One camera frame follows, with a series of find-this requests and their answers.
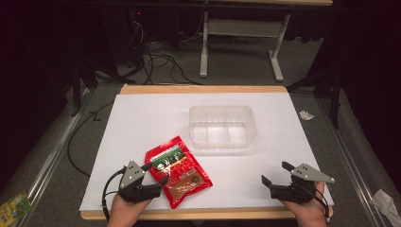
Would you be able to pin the metal floor rail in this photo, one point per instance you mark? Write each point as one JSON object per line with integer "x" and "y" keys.
{"x": 53, "y": 154}
{"x": 350, "y": 164}

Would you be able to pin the crumpled white paper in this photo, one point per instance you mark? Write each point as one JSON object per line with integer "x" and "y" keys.
{"x": 305, "y": 115}

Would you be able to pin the person's right hand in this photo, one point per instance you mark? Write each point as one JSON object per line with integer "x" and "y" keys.
{"x": 310, "y": 214}

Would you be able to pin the red snack packet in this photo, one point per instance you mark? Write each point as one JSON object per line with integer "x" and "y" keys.
{"x": 181, "y": 176}

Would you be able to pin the person's left hand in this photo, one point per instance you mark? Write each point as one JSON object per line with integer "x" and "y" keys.
{"x": 124, "y": 213}

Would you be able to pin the white desk frame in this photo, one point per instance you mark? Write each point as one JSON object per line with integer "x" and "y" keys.
{"x": 205, "y": 47}

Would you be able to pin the black metal stand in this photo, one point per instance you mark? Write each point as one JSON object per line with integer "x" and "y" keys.
{"x": 77, "y": 88}
{"x": 334, "y": 94}

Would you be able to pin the clear plastic container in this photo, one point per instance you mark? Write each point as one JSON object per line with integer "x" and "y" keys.
{"x": 220, "y": 126}

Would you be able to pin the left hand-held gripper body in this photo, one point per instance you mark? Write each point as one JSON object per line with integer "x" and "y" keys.
{"x": 132, "y": 176}

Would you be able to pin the white cloth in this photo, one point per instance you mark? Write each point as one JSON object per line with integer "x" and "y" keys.
{"x": 386, "y": 203}

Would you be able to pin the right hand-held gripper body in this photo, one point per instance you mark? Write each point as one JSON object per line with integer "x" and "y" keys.
{"x": 299, "y": 189}

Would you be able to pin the white table mat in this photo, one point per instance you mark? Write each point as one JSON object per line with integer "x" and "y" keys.
{"x": 151, "y": 126}

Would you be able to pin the green yellow packet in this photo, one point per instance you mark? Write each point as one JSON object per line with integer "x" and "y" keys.
{"x": 14, "y": 208}

